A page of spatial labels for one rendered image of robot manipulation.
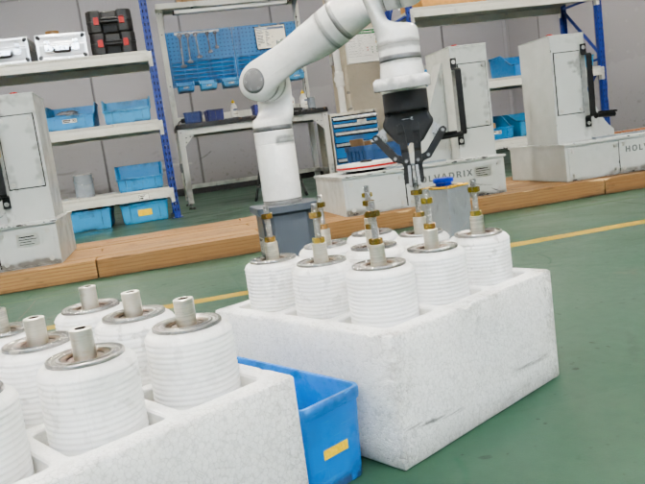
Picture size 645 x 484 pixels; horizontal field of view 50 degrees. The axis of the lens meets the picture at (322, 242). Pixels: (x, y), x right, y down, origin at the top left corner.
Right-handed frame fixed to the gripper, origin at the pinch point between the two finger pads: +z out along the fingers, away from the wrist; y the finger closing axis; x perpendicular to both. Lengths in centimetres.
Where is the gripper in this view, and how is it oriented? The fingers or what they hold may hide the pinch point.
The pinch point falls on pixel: (414, 175)
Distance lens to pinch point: 120.9
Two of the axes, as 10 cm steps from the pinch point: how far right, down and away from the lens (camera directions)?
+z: 1.4, 9.8, 1.4
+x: -1.6, 1.6, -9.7
